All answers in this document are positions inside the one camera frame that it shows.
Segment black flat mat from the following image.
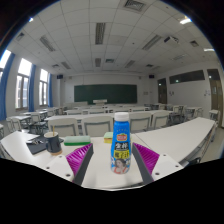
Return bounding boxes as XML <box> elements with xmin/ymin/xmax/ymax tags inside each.
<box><xmin>25</xmin><ymin>134</ymin><xmax>65</xmax><ymax>155</ymax></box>

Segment brown wooden door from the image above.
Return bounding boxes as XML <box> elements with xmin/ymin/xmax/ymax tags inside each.
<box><xmin>209</xmin><ymin>68</ymin><xmax>224</xmax><ymax>127</ymax></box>
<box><xmin>157</xmin><ymin>78</ymin><xmax>168</xmax><ymax>105</ymax></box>

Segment blue curtains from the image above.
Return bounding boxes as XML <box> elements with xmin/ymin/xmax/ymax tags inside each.
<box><xmin>0</xmin><ymin>52</ymin><xmax>54</xmax><ymax>122</ymax></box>

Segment white lectern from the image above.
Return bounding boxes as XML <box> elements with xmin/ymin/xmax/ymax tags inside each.
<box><xmin>92</xmin><ymin>98</ymin><xmax>109</xmax><ymax>106</ymax></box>

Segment white curved desk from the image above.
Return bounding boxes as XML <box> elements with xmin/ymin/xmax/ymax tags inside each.
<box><xmin>135</xmin><ymin>116</ymin><xmax>218</xmax><ymax>165</ymax></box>

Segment dark blue mug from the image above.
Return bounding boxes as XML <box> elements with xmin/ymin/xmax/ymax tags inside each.
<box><xmin>43</xmin><ymin>131</ymin><xmax>63</xmax><ymax>156</ymax></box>

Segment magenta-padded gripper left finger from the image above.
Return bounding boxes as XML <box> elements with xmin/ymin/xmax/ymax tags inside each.
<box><xmin>44</xmin><ymin>143</ymin><xmax>95</xmax><ymax>186</ymax></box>

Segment white classroom chairs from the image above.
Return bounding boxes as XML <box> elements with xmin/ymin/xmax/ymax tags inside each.
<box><xmin>6</xmin><ymin>104</ymin><xmax>221</xmax><ymax>138</ymax></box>

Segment dark high wall window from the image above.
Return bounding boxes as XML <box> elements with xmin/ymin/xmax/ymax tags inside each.
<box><xmin>168</xmin><ymin>69</ymin><xmax>206</xmax><ymax>85</ymax></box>

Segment dark green blackboard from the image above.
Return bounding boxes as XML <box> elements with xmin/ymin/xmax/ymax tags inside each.
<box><xmin>73</xmin><ymin>84</ymin><xmax>138</xmax><ymax>105</ymax></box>

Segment ceiling light panels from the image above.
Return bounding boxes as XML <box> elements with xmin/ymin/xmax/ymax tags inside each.
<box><xmin>14</xmin><ymin>0</ymin><xmax>216</xmax><ymax>69</ymax></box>

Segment ceiling projector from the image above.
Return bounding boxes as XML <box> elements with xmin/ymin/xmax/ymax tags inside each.
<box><xmin>162</xmin><ymin>35</ymin><xmax>181</xmax><ymax>47</ymax></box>

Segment classroom windows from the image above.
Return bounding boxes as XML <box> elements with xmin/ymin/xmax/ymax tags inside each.
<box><xmin>0</xmin><ymin>49</ymin><xmax>50</xmax><ymax>111</ymax></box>

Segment white classroom desks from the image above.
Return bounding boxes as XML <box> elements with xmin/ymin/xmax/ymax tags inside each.
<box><xmin>0</xmin><ymin>103</ymin><xmax>204</xmax><ymax>134</ymax></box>

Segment bunch of keys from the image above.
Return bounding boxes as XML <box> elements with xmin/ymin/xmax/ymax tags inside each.
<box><xmin>27</xmin><ymin>138</ymin><xmax>45</xmax><ymax>145</ymax></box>

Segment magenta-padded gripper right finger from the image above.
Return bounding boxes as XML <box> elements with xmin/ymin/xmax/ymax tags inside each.
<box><xmin>131</xmin><ymin>142</ymin><xmax>184</xmax><ymax>186</ymax></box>

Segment blue drink bottle white cap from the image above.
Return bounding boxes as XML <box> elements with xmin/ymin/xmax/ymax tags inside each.
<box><xmin>110</xmin><ymin>111</ymin><xmax>132</xmax><ymax>175</ymax></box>

